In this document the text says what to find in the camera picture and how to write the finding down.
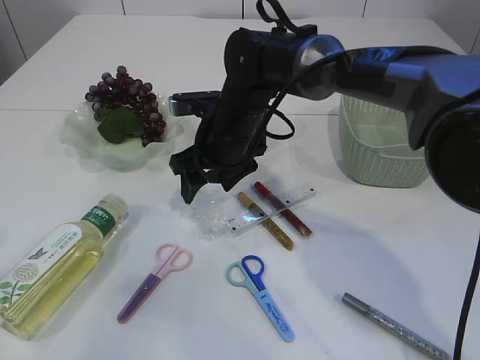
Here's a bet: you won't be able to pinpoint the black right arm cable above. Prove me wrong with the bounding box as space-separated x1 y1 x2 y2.
256 0 480 360

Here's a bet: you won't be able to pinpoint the gold glitter pen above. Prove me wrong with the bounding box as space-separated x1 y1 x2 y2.
237 192 294 251

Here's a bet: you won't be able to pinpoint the blue scissors with cover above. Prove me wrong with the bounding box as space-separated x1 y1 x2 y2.
225 254 296 343

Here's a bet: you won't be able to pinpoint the clear plastic sheet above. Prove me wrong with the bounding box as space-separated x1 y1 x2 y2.
189 191 229 242

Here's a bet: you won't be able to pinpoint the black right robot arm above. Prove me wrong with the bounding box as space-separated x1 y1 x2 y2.
169 25 479 212

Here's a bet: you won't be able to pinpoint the clear plastic ruler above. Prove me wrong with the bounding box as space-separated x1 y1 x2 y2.
225 183 317 236

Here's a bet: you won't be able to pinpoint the pink purple scissors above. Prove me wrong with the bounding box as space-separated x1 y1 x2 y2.
117 243 193 324

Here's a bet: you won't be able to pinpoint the purple artificial grape bunch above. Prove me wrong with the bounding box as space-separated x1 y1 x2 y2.
85 65 167 147

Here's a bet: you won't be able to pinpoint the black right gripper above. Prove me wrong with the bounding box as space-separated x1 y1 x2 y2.
169 26 319 204

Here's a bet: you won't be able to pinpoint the yellow tea bottle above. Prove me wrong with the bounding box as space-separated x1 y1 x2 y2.
1 193 128 341

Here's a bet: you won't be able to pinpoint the silver glitter pen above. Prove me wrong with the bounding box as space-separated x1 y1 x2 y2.
341 292 450 359

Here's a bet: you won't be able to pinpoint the red glitter pen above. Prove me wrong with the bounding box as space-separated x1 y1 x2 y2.
253 181 312 238

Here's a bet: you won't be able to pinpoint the green woven plastic basket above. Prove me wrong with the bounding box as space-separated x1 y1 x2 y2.
339 95 429 188

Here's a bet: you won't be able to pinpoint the pale green wavy plate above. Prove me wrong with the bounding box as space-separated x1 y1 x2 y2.
59 94 184 172

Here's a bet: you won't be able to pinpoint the silver blue right wrist camera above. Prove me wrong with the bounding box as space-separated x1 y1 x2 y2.
169 91 221 118

